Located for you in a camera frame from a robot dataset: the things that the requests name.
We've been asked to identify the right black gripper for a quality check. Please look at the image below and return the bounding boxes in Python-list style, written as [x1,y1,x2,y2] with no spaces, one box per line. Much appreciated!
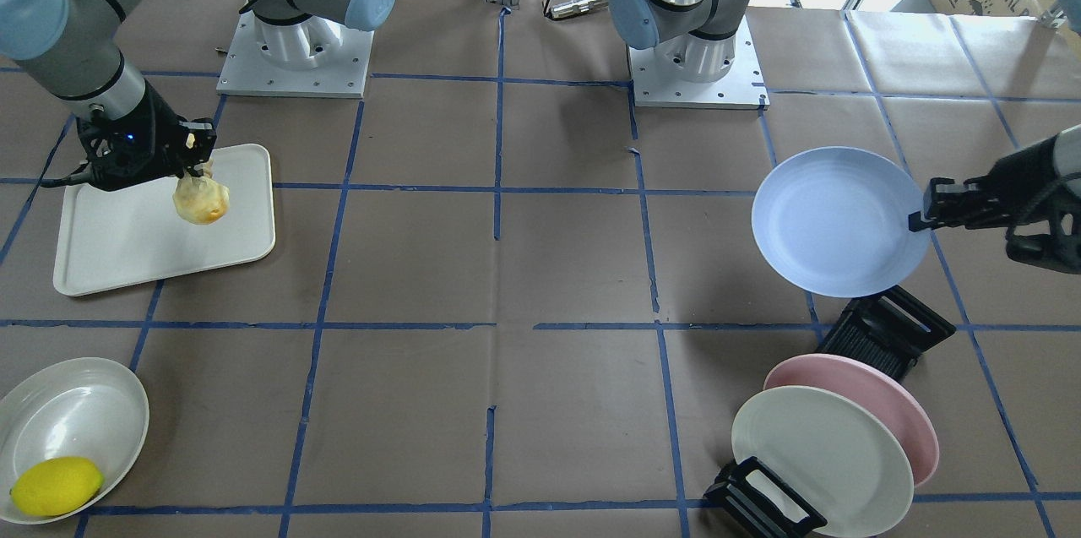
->
[42,84,217,192]

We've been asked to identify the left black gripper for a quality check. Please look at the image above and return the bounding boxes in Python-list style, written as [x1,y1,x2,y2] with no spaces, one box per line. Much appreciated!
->
[909,133,1080,274]

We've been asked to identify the yellow bread loaf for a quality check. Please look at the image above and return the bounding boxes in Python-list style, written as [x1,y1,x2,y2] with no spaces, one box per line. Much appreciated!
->
[172,170,231,226]

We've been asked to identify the blue plate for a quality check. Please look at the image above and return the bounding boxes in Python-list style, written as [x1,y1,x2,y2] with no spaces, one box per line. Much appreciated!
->
[752,146,931,298]

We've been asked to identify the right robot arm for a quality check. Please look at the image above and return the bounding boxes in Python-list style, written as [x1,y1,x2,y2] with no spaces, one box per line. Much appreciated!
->
[3,0,395,192]

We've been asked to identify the pink plate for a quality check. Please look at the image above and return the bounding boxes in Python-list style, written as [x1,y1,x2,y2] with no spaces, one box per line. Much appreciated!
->
[762,353,940,487]

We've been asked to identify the cream round plate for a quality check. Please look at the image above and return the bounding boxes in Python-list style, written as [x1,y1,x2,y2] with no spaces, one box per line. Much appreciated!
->
[1,357,150,525]

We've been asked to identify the cream plate in rack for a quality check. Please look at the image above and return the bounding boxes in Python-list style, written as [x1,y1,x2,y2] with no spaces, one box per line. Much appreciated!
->
[732,385,915,537]

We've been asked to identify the white rectangular tray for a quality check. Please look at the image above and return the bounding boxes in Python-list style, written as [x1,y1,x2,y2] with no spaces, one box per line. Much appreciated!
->
[52,143,275,296]

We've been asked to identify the black dish rack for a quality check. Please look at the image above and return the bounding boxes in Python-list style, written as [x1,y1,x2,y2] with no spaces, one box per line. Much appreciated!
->
[703,285,955,537]

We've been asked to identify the brown paper table mat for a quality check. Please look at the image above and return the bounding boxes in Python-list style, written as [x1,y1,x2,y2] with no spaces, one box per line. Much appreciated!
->
[1,0,1078,537]

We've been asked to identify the yellow lemon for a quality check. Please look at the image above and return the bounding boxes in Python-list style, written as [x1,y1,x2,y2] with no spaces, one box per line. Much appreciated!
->
[10,456,105,516]

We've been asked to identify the silver metal cylinder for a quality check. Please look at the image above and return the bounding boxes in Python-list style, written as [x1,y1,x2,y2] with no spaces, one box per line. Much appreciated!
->
[547,0,609,21]

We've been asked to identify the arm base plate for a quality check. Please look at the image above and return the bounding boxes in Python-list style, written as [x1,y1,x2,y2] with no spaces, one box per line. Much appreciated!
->
[216,12,375,100]
[627,19,771,111]

